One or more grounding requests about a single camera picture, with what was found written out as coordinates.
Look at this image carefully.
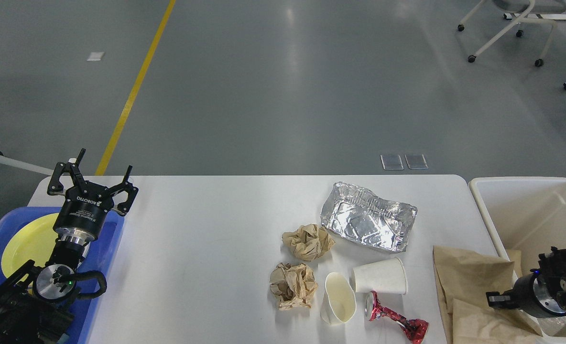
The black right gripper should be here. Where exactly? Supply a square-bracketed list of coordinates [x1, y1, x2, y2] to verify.
[486, 273, 566, 318]

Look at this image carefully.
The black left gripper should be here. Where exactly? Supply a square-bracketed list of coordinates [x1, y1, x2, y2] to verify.
[47, 148, 139, 245]

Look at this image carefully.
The brown paper bag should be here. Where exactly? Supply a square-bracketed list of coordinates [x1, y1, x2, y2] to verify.
[433, 246, 541, 344]

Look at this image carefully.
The yellow plastic plate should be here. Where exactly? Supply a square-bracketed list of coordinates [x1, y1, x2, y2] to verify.
[0, 214, 58, 278]

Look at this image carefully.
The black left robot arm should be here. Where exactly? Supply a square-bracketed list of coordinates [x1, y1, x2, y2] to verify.
[0, 149, 139, 344]

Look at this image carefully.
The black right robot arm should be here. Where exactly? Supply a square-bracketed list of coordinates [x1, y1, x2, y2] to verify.
[486, 247, 566, 318]

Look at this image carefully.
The brown paper in bin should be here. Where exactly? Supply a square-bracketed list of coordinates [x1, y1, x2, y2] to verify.
[505, 248, 524, 278]

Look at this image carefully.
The white pink plate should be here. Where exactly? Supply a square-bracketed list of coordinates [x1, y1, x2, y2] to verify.
[79, 242, 91, 264]

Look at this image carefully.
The foil scrap in bin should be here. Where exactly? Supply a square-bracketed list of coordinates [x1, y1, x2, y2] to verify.
[536, 316, 566, 337]

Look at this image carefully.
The white waste bin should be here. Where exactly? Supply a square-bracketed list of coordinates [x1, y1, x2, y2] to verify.
[469, 177, 566, 344]

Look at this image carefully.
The red foil wrapper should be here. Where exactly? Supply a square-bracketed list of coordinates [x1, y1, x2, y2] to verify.
[364, 291, 429, 344]

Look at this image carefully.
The white paper cup lying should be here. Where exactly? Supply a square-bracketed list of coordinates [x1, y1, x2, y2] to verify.
[350, 258, 408, 295]

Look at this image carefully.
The blue plastic tray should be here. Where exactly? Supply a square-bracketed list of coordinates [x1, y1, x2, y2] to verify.
[0, 206, 125, 344]

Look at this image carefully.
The white paper on floor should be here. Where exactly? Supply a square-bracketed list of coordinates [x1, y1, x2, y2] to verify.
[86, 52, 105, 62]

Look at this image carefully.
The right floor socket plate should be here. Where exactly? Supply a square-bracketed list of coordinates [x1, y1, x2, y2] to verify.
[404, 154, 429, 170]

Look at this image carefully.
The floor socket plate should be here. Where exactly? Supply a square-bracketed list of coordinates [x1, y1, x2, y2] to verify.
[381, 154, 405, 171]
[404, 154, 429, 170]

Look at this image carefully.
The cream paper cup open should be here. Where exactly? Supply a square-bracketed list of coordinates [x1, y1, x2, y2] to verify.
[320, 272, 357, 326]

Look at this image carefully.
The crumpled aluminium foil tray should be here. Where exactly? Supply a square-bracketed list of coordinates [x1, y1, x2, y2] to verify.
[320, 182, 418, 253]

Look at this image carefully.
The left floor socket plate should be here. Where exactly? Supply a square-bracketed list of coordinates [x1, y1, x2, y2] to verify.
[381, 154, 405, 171]

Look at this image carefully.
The crumpled brown paper upper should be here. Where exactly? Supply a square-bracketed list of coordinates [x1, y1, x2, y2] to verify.
[282, 224, 335, 261]

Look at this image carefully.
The crumpled brown paper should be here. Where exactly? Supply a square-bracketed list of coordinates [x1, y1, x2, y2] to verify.
[270, 263, 318, 311]
[282, 224, 335, 261]

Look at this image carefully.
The crumpled brown paper lower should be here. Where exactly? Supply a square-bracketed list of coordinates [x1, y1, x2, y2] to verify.
[270, 263, 318, 311]

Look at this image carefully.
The white rolling chair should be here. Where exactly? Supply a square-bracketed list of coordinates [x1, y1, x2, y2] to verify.
[456, 0, 566, 68]

